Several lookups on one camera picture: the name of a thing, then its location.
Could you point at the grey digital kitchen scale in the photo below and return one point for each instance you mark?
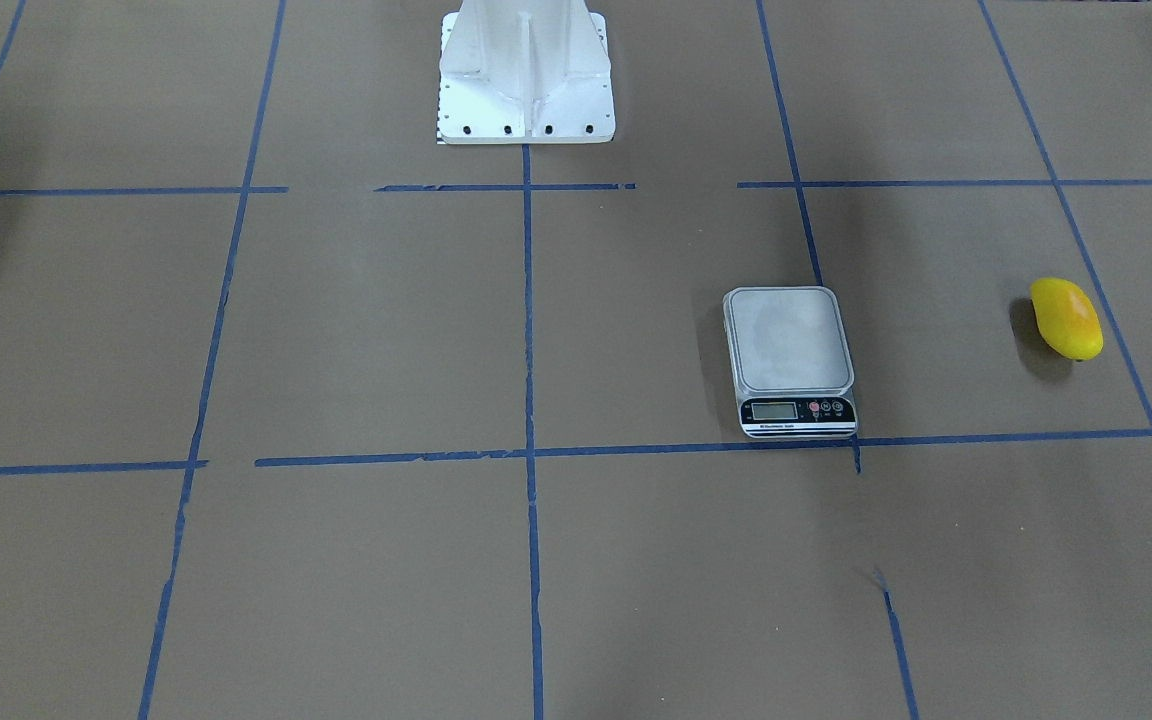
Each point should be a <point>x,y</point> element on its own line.
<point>791,366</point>

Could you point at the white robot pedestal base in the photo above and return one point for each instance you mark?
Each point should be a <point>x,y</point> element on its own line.
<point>524,72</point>

